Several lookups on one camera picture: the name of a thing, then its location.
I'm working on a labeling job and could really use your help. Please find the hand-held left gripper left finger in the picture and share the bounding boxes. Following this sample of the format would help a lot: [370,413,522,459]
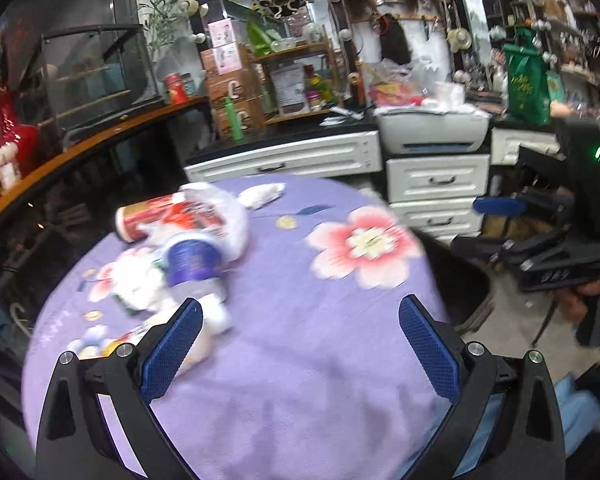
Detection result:
[35,297,204,480]

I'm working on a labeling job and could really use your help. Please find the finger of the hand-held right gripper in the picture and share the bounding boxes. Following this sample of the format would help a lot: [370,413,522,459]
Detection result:
[450,229,574,267]
[472,191,573,221]

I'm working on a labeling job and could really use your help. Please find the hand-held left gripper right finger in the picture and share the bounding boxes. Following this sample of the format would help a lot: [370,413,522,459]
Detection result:
[398,294,566,480]

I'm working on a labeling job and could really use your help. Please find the beige paper wrapper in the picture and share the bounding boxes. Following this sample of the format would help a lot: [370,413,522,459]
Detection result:
[172,322,216,378]

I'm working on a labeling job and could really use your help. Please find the white red snack wrapper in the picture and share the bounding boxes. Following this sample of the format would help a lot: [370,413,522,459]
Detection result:
[112,321,157,348]

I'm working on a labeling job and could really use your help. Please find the black trash bin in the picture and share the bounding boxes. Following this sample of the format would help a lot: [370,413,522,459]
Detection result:
[415,232,493,333]

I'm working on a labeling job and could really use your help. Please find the large white tissue wad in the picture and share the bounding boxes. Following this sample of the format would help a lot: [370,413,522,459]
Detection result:
[112,247,170,312]

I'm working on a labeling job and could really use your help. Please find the red canister with white lid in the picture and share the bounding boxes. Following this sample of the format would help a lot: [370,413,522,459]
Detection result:
[115,194,187,245]

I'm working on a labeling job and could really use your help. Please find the white red printed plastic bag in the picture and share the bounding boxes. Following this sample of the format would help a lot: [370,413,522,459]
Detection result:
[145,182,251,262]

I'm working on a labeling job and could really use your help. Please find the white tissue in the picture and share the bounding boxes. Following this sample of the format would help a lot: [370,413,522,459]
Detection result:
[237,182,286,210]

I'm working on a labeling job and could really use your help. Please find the white three-drawer cabinet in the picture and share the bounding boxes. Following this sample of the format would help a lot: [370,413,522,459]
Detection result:
[385,152,492,242]

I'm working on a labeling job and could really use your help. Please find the white side cabinet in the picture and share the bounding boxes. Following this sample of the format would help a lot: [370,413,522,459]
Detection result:
[490,127,562,166]

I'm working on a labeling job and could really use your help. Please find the white grey printer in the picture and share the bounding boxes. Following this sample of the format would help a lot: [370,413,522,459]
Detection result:
[376,106,492,157]

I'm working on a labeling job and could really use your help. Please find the green tote bag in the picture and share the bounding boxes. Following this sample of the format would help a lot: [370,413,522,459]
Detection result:
[501,27,554,127]

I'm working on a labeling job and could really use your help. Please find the purple floral tablecloth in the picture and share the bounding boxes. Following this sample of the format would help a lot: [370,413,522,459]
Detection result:
[22,175,481,480]

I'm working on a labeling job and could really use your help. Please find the heap of plastic bags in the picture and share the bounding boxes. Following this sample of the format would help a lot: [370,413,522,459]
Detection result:
[369,57,467,112]

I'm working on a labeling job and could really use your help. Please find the person's blue jeans leg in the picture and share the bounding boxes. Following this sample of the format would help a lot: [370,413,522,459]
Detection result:
[452,374,600,478]

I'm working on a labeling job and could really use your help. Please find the small straw hat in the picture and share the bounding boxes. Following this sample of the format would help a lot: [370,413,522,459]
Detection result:
[446,27,474,54]

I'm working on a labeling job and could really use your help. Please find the colourful small bottles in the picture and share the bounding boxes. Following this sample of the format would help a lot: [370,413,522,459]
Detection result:
[304,65,332,112]

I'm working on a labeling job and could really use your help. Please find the curved wooden counter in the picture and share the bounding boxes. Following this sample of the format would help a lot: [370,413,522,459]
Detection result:
[0,95,216,331]

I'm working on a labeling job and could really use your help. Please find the white wide drawer cabinet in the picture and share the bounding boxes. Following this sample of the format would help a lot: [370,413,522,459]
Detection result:
[184,129,384,184]

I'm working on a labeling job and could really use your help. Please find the wooden shelf rack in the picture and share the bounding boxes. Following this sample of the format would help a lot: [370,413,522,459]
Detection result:
[249,25,367,124]

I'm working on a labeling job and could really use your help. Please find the printed paper sign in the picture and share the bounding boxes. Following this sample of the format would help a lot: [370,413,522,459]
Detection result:
[270,62,312,114]

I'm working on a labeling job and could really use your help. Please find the green bottle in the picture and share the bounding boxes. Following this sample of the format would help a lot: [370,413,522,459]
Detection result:
[224,97,246,142]

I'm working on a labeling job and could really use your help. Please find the brown cardboard box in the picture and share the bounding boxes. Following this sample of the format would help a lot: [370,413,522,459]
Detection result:
[206,71,262,104]
[212,100,267,140]

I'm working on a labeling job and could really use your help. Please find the red tin can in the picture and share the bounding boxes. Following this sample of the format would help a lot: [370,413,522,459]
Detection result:
[164,73,185,105]

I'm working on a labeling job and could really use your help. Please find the pink printed box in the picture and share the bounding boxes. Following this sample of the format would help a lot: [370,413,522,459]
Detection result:
[200,44,244,74]
[207,19,242,47]

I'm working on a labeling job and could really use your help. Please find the glass display case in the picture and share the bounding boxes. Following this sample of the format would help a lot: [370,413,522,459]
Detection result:
[10,0,165,147]

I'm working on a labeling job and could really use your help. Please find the green leafy plant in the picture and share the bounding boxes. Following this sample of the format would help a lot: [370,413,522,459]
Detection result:
[139,0,207,57]

